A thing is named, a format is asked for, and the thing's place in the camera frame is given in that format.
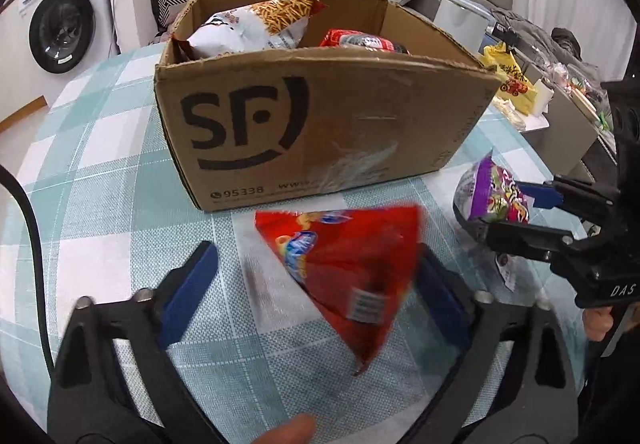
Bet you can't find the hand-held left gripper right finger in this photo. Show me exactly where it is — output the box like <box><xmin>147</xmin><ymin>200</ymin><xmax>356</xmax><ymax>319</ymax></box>
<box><xmin>400</xmin><ymin>244</ymin><xmax>581</xmax><ymax>444</ymax></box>

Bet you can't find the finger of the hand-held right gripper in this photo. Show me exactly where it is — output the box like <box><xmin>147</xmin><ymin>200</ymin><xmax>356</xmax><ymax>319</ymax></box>
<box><xmin>452</xmin><ymin>201</ymin><xmax>576</xmax><ymax>271</ymax></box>
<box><xmin>515</xmin><ymin>175</ymin><xmax>622</xmax><ymax>225</ymax></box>

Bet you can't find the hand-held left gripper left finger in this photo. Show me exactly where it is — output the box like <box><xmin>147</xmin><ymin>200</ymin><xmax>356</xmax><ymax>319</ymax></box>
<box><xmin>47</xmin><ymin>240</ymin><xmax>221</xmax><ymax>444</ymax></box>

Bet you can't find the purple grape candy packet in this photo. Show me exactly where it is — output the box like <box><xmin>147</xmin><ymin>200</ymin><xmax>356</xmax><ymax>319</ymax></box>
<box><xmin>456</xmin><ymin>150</ymin><xmax>532</xmax><ymax>225</ymax></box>

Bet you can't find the red snack bag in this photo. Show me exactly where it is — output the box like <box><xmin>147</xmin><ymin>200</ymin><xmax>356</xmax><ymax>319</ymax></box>
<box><xmin>254</xmin><ymin>205</ymin><xmax>427</xmax><ymax>377</ymax></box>

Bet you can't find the brown cardboard box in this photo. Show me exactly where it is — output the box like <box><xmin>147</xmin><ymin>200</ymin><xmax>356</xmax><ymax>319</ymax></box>
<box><xmin>154</xmin><ymin>0</ymin><xmax>504</xmax><ymax>213</ymax></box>

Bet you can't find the white noodle snack bag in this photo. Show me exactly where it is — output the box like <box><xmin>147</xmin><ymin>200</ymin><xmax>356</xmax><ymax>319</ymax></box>
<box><xmin>172</xmin><ymin>0</ymin><xmax>327</xmax><ymax>61</ymax></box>

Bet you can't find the person's right forearm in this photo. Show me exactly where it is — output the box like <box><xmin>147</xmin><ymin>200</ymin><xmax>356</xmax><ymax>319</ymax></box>
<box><xmin>581</xmin><ymin>304</ymin><xmax>640</xmax><ymax>444</ymax></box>

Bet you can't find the person's right hand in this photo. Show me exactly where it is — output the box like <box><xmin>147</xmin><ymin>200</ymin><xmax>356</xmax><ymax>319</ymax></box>
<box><xmin>581</xmin><ymin>306</ymin><xmax>619</xmax><ymax>343</ymax></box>

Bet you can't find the person's left hand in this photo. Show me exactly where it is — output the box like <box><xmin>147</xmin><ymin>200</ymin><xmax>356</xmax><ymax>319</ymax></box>
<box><xmin>249</xmin><ymin>412</ymin><xmax>318</xmax><ymax>444</ymax></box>

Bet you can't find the white plastic packet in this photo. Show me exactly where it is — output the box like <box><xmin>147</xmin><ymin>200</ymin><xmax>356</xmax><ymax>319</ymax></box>
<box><xmin>493</xmin><ymin>249</ymin><xmax>519</xmax><ymax>293</ymax></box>

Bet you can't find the checked teal tablecloth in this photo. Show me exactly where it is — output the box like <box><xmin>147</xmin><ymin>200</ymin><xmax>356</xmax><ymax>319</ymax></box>
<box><xmin>0</xmin><ymin>44</ymin><xmax>601</xmax><ymax>444</ymax></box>

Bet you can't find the yellow plastic bag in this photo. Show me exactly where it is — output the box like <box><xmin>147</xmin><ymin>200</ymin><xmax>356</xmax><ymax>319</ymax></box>
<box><xmin>479</xmin><ymin>42</ymin><xmax>537</xmax><ymax>115</ymax></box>

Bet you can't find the dark round object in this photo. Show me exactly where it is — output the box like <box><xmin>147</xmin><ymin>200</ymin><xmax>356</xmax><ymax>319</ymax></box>
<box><xmin>550</xmin><ymin>27</ymin><xmax>584</xmax><ymax>62</ymax></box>

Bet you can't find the grey garment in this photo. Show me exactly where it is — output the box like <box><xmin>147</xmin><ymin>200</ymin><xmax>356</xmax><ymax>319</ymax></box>
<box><xmin>491</xmin><ymin>8</ymin><xmax>557</xmax><ymax>55</ymax></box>

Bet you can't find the white bin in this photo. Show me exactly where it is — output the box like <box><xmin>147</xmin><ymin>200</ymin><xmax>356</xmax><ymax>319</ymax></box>
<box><xmin>436</xmin><ymin>0</ymin><xmax>494</xmax><ymax>50</ymax></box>

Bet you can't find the red and black snack packet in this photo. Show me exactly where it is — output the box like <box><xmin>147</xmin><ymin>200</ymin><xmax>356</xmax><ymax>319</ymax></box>
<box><xmin>319</xmin><ymin>27</ymin><xmax>412</xmax><ymax>56</ymax></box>

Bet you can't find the white washing machine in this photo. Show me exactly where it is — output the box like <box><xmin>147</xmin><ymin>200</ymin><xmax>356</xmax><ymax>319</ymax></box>
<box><xmin>16</xmin><ymin>0</ymin><xmax>122</xmax><ymax>75</ymax></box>

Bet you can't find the black cable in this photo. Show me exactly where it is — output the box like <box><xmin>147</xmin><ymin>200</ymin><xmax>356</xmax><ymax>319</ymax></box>
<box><xmin>0</xmin><ymin>165</ymin><xmax>57</xmax><ymax>377</ymax></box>

